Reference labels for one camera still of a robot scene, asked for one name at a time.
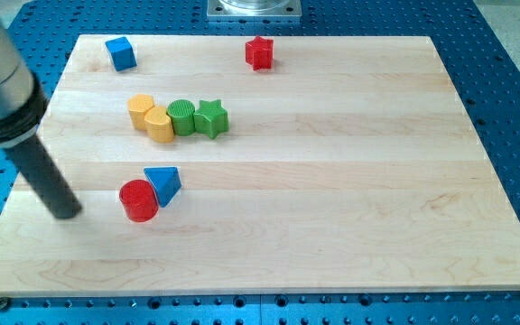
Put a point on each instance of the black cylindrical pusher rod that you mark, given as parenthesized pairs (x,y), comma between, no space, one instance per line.
(35,164)

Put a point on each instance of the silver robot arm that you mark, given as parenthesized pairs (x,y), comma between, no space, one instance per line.
(23,104)

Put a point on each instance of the blue triangle block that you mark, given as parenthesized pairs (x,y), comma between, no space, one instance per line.
(166,183)

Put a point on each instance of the red cylinder block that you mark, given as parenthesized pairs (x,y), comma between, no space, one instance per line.
(138,200)

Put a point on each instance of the yellow hexagon block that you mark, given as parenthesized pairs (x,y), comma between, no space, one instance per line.
(138,106)

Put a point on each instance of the yellow heart block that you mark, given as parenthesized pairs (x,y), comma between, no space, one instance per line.
(159,125)

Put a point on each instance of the blue cube block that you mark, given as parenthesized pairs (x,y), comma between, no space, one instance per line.
(121,53)

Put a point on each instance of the green cylinder block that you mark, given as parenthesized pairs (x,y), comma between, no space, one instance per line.
(181,112)

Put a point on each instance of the wooden board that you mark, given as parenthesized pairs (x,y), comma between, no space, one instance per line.
(351,166)

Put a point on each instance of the green star block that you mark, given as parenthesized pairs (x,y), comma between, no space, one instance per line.
(211,118)

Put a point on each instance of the red star block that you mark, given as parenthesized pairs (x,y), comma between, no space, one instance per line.
(259,53)

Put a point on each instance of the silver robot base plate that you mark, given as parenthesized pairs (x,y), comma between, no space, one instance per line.
(230,10)

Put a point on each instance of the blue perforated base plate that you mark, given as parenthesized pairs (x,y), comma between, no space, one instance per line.
(481,68)

